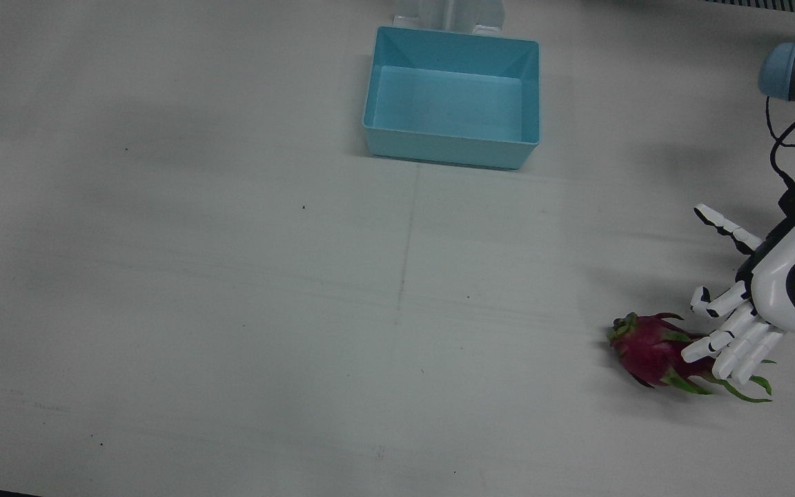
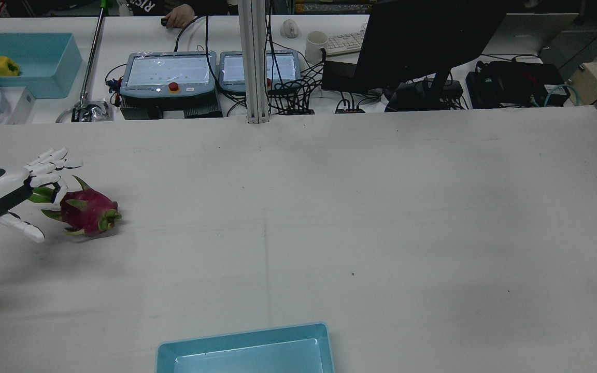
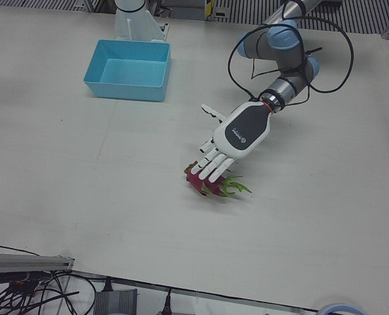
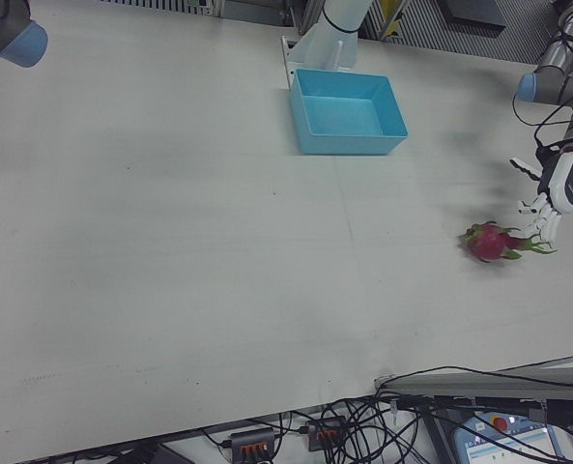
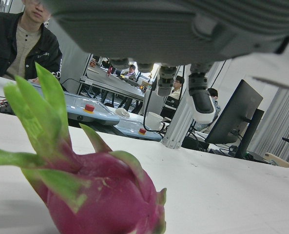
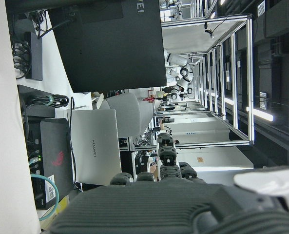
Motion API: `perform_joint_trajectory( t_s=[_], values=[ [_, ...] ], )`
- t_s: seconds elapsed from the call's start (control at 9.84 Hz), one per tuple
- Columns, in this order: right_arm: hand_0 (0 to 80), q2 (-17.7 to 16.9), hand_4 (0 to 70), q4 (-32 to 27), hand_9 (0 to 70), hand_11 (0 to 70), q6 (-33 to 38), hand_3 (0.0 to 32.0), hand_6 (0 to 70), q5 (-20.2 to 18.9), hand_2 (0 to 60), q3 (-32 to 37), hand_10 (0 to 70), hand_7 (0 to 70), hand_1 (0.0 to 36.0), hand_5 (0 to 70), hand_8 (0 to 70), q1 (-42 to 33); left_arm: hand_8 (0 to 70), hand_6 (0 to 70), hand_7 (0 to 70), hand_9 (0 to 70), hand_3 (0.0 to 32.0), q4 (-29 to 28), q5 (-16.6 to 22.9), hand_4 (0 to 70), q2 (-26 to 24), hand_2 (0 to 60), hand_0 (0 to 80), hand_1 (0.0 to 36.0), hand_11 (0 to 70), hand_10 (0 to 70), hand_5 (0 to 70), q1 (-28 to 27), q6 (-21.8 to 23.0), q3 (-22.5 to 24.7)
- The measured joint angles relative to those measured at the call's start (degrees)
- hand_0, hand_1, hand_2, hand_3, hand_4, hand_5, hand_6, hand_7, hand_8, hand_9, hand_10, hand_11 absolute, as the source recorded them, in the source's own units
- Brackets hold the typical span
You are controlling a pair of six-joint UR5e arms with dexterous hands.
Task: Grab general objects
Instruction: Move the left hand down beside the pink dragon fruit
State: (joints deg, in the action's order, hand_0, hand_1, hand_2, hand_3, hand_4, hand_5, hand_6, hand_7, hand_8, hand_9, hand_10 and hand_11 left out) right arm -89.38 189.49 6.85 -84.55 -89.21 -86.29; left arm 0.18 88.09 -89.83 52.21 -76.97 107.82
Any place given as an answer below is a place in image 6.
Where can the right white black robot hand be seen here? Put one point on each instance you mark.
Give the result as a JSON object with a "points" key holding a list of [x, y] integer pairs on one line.
{"points": [[146, 209]]}

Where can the silver Huawei laptop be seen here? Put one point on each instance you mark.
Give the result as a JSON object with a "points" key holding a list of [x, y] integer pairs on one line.
{"points": [[95, 146]]}

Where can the white partition panel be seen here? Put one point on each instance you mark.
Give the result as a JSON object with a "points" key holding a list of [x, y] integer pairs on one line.
{"points": [[219, 156]]}

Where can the grey fabric chair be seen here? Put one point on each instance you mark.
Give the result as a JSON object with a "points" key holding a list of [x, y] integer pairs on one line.
{"points": [[127, 114]]}

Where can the black computer red logo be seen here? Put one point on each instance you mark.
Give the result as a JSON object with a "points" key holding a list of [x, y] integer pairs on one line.
{"points": [[54, 146]]}

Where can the ceiling light strip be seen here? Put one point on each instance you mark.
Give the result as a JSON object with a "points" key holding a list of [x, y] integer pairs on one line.
{"points": [[261, 114]]}

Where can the white humanoid robot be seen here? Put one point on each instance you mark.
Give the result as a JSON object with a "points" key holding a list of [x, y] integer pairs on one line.
{"points": [[178, 59]]}

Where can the black Huawei monitor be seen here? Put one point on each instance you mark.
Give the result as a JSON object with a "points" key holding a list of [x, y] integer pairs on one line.
{"points": [[110, 48]]}

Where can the black docking hub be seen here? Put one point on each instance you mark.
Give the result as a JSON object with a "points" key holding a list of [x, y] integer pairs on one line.
{"points": [[35, 58]]}

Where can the aluminium frame cage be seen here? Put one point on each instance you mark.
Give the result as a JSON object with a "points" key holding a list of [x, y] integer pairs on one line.
{"points": [[250, 73]]}

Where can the black camera on frame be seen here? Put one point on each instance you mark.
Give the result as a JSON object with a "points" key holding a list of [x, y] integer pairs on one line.
{"points": [[208, 31]]}

